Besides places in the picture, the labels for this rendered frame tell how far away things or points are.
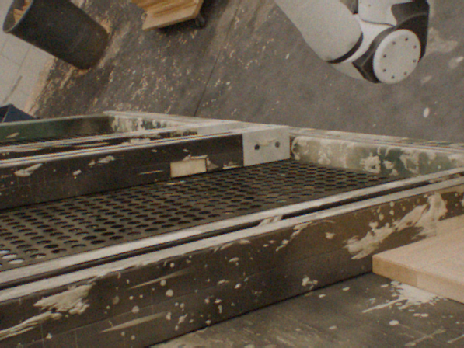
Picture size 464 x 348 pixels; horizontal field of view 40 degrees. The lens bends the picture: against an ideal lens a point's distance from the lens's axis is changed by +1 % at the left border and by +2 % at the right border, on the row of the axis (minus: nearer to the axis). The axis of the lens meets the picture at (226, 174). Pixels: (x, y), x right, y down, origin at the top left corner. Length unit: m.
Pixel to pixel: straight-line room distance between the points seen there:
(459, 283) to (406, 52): 0.42
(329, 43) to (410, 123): 1.57
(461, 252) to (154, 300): 0.33
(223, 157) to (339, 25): 0.46
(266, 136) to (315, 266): 0.73
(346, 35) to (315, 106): 1.94
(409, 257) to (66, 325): 0.35
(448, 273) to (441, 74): 1.91
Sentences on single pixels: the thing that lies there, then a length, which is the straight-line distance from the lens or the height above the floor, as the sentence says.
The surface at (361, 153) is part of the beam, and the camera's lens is 1.23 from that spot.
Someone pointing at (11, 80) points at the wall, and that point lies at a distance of 6.01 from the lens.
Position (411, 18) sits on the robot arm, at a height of 1.16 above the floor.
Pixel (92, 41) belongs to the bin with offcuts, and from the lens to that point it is 5.11.
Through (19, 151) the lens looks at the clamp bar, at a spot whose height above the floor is 1.36.
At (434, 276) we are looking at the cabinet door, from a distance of 0.64.
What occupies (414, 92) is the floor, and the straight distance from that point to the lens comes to 2.54.
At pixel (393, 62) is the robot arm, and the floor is 1.14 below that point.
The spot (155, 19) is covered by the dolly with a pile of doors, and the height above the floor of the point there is 0.13.
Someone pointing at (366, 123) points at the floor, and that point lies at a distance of 2.59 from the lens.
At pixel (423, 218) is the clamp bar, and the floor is 1.17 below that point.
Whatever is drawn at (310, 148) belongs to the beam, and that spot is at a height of 0.90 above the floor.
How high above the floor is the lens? 1.75
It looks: 35 degrees down
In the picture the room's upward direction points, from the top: 59 degrees counter-clockwise
